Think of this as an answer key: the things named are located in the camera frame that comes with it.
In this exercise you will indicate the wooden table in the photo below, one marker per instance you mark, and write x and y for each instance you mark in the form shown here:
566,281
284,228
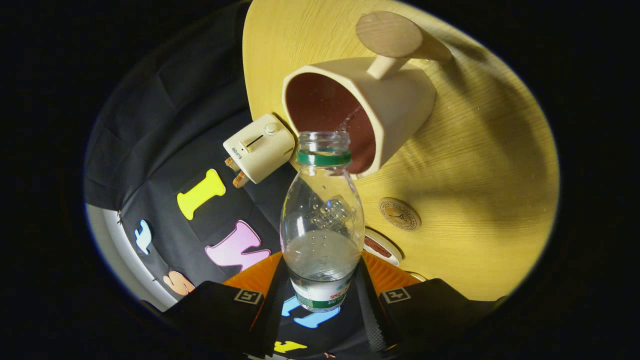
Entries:
475,175

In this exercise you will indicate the white round plate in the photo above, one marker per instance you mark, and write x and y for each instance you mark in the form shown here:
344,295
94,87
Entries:
392,255

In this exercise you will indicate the clear plastic juice bottle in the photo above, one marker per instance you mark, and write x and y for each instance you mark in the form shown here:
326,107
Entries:
320,260

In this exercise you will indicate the brown meat patty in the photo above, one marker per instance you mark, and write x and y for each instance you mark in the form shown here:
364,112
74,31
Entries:
377,246

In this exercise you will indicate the toast bread slice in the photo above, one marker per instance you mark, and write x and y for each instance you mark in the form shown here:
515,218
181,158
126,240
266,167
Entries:
231,163
241,179

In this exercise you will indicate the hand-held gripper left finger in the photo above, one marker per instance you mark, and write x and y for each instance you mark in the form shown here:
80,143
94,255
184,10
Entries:
210,310

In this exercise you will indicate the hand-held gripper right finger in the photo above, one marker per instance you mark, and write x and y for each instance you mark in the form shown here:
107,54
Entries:
430,305

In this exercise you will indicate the white toaster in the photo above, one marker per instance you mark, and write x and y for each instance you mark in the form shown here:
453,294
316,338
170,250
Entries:
262,150

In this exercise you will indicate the round cork coaster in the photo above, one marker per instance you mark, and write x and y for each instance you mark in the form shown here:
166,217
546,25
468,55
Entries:
400,214

